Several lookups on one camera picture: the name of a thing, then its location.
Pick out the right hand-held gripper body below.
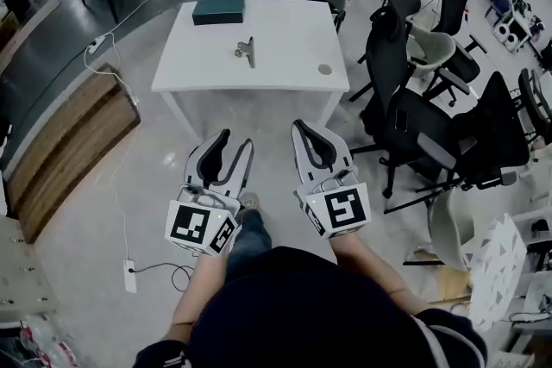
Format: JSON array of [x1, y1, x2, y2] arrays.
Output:
[[294, 169, 373, 240]]

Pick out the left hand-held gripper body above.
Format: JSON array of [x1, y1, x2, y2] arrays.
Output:
[[165, 183, 242, 258]]

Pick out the metal binder clip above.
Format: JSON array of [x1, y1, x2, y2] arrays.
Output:
[[234, 36, 257, 70]]

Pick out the person's left forearm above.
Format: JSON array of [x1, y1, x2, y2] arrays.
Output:
[[166, 252, 229, 344]]

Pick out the person's right forearm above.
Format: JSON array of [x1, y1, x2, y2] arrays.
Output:
[[329, 229, 432, 318]]

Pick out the person's shoe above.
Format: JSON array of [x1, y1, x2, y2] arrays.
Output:
[[238, 190, 261, 213]]

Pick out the person's jeans leg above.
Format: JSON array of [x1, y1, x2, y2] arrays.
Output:
[[225, 209, 274, 277]]

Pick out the black phone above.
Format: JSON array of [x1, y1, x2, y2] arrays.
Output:
[[393, 108, 411, 132]]

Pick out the black office chair with phone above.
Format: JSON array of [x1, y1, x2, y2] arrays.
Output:
[[348, 5, 472, 200]]

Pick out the white shell chair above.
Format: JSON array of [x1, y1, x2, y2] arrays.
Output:
[[402, 186, 476, 273]]

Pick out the person's dark torso clothing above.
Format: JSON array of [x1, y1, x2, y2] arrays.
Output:
[[132, 245, 489, 368]]

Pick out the wooden platform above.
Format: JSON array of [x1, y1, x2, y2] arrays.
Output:
[[5, 63, 141, 245]]

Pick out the light grey shell chair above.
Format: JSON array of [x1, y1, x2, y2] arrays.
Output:
[[404, 22, 489, 108]]

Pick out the black mesh office chair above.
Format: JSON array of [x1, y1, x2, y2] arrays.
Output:
[[382, 71, 532, 215]]

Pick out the dark green box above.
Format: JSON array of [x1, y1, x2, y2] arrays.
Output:
[[191, 0, 247, 27]]

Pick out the white perforated panel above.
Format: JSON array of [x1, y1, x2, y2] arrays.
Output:
[[467, 213, 529, 334]]

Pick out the white cabinet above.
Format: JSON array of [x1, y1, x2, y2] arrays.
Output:
[[0, 214, 60, 323]]

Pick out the clear plastic bags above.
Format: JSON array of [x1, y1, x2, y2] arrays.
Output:
[[16, 313, 85, 368]]

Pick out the white power strip with black cable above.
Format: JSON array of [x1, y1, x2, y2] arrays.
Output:
[[122, 258, 198, 295]]

